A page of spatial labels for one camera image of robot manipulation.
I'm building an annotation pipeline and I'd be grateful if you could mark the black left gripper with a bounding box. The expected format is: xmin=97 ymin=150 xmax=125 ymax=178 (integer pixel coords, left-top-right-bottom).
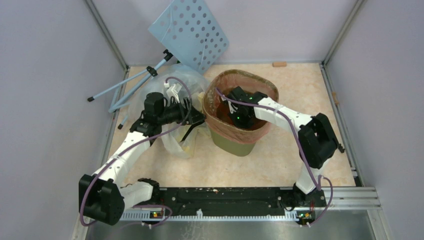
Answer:
xmin=158 ymin=97 xmax=207 ymax=126

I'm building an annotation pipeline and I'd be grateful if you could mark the large translucent white plastic bag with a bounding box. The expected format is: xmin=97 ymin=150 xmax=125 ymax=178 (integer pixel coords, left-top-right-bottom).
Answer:
xmin=127 ymin=63 xmax=210 ymax=159

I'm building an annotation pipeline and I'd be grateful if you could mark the red translucent trash bag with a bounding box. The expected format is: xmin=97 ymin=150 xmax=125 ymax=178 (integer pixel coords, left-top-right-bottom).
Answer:
xmin=202 ymin=69 xmax=279 ymax=144

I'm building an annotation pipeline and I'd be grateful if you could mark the green mesh trash bin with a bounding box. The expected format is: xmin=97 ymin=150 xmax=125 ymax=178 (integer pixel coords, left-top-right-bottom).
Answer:
xmin=202 ymin=68 xmax=280 ymax=158

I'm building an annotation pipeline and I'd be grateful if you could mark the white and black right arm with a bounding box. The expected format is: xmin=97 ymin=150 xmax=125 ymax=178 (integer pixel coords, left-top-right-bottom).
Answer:
xmin=215 ymin=86 xmax=344 ymax=206

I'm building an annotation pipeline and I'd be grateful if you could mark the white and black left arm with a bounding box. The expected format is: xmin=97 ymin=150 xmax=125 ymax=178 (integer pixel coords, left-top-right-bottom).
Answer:
xmin=78 ymin=92 xmax=206 ymax=226

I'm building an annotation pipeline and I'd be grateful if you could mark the light blue perforated music stand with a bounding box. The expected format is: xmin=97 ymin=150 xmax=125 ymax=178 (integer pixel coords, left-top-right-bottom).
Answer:
xmin=87 ymin=0 xmax=230 ymax=113

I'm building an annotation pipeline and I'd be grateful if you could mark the small black clip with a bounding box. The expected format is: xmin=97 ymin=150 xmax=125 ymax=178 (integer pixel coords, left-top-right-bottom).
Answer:
xmin=338 ymin=143 xmax=345 ymax=153

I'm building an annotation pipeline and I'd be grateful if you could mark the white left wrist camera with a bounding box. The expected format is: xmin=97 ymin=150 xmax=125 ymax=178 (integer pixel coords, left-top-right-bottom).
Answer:
xmin=163 ymin=82 xmax=182 ymax=103

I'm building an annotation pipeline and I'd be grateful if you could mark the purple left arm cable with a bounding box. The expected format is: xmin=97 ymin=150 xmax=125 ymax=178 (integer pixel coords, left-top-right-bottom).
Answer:
xmin=78 ymin=76 xmax=194 ymax=229

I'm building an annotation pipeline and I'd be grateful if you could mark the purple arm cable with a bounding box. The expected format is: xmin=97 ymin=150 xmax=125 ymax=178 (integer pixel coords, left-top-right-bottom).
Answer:
xmin=78 ymin=76 xmax=194 ymax=229
xmin=215 ymin=87 xmax=334 ymax=228

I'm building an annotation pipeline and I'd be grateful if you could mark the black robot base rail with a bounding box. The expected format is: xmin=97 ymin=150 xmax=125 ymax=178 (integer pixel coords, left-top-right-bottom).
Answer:
xmin=129 ymin=177 xmax=327 ymax=220

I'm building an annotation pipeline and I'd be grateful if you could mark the wooden block by wall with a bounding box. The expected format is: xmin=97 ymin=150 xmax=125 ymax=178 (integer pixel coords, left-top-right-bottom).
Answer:
xmin=272 ymin=61 xmax=287 ymax=68

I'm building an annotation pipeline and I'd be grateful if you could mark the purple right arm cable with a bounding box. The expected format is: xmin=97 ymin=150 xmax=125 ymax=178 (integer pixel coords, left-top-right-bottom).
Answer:
xmin=215 ymin=87 xmax=334 ymax=228

